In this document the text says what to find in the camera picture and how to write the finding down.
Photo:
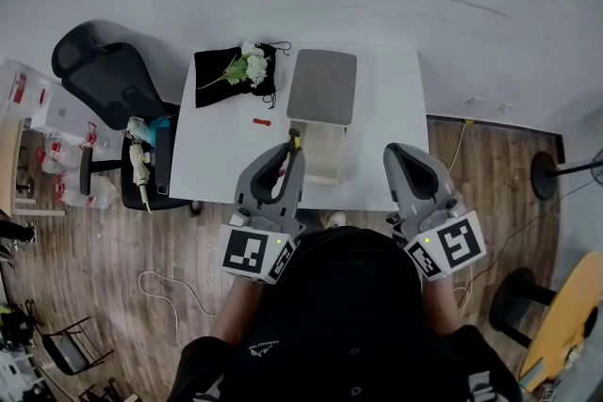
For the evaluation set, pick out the black bag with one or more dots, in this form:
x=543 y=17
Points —
x=19 y=325

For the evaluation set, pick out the black stool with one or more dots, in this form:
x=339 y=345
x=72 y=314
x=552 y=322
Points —
x=506 y=301

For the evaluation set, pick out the light wooden side table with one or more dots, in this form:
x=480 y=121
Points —
x=11 y=165

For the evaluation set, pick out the teal cloth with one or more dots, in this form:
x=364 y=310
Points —
x=160 y=131

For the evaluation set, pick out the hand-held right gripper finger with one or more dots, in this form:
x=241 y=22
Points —
x=393 y=183
x=440 y=179

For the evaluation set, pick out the person's black shirt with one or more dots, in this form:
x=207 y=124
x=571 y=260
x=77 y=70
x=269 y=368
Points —
x=339 y=320

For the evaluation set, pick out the person's left forearm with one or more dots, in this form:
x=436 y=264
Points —
x=235 y=310

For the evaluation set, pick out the white artificial flower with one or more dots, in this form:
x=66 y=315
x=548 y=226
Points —
x=254 y=63

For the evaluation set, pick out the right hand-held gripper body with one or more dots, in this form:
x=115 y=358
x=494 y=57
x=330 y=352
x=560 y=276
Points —
x=457 y=245

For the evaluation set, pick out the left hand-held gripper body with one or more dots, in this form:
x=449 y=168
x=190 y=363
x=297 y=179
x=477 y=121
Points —
x=245 y=254

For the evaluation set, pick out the round wooden table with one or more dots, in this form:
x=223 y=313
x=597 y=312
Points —
x=565 y=310

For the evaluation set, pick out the person's right forearm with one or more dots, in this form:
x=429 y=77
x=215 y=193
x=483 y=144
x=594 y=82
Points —
x=440 y=308

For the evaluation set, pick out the white drawer box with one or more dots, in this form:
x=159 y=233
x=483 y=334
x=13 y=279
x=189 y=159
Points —
x=320 y=80

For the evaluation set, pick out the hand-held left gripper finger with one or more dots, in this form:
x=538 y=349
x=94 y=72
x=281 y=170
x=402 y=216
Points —
x=297 y=188
x=245 y=183

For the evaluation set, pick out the person's right white shoe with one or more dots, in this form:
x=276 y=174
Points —
x=336 y=220

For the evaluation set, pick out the white crumpled bundle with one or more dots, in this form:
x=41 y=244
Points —
x=138 y=128

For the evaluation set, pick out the black pedestal fan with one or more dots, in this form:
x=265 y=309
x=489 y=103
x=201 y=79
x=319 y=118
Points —
x=544 y=176

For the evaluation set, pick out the black office chair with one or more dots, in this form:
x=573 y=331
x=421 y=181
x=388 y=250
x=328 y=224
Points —
x=108 y=80

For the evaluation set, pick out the yellow utility knife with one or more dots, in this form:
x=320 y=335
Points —
x=294 y=139

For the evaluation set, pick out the black folding chair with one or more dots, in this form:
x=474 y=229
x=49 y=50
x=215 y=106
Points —
x=73 y=350

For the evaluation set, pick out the small red clip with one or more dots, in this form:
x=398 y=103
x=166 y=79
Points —
x=262 y=122

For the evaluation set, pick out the white cardboard box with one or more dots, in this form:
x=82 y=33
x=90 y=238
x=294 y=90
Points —
x=61 y=113

